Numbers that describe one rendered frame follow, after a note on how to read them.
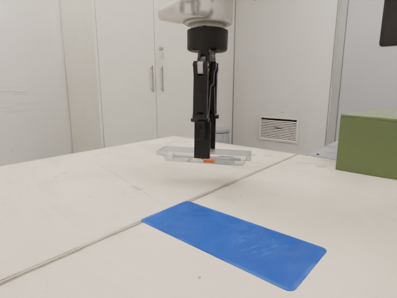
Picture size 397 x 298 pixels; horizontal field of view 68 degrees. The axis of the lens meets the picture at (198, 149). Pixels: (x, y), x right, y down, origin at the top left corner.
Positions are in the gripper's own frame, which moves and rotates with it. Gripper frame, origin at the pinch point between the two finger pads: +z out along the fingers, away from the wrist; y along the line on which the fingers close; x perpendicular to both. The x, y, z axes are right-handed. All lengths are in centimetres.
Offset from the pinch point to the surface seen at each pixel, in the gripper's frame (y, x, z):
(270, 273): -28.2, -12.1, 8.7
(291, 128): 294, -48, 33
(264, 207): -11.0, -11.7, 8.6
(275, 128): 303, -31, 35
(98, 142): 121, 95, 27
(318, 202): -7.2, -20.6, 8.5
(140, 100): 150, 76, 0
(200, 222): -18.4, -2.9, 8.8
